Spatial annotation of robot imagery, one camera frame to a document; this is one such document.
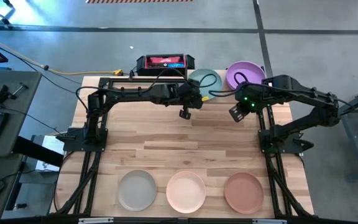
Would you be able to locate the cream bowl at left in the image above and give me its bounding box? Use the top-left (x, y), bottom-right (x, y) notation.
top-left (117, 169), bottom-right (157, 212)

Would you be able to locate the white bracket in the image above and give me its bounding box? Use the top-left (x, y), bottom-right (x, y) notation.
top-left (78, 217), bottom-right (114, 224)
top-left (252, 218), bottom-right (288, 224)

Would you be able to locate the purple round plate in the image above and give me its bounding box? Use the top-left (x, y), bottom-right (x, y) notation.
top-left (225, 60), bottom-right (267, 91)

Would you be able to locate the black desk clamp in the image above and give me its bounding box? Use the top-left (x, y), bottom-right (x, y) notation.
top-left (0, 82), bottom-right (30, 106)

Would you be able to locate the pale peach round plate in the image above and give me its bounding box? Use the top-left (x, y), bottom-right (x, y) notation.
top-left (165, 170), bottom-right (207, 214)

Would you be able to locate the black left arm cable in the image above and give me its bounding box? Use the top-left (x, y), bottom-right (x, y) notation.
top-left (75, 67), bottom-right (220, 113)

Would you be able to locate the black red power station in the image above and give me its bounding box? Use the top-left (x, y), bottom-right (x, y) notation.
top-left (135, 53), bottom-right (196, 78)

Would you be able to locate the terracotta round plate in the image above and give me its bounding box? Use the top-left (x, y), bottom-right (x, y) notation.
top-left (224, 172), bottom-right (265, 215)

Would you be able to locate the yellow extension cord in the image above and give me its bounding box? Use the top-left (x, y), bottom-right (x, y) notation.
top-left (0, 29), bottom-right (124, 77)

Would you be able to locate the black flat bar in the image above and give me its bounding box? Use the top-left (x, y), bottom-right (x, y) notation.
top-left (12, 136), bottom-right (65, 168)

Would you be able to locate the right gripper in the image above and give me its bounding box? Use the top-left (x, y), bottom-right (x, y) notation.
top-left (228, 81), bottom-right (273, 123)

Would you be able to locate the pale teal round plate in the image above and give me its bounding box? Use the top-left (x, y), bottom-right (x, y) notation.
top-left (187, 68), bottom-right (223, 101)

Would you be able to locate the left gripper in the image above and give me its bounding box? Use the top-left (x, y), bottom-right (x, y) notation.
top-left (177, 79), bottom-right (204, 121)

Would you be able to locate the black aluminium rig frame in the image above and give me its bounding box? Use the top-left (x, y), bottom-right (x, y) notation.
top-left (50, 77), bottom-right (315, 218)

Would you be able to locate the white paper sheet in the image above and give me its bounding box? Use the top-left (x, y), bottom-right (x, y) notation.
top-left (35, 135), bottom-right (65, 172)

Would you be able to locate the grey desk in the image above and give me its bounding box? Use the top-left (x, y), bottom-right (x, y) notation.
top-left (0, 68), bottom-right (43, 220)

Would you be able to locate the grey metal stand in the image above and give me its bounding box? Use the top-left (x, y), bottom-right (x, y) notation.
top-left (321, 80), bottom-right (358, 183)

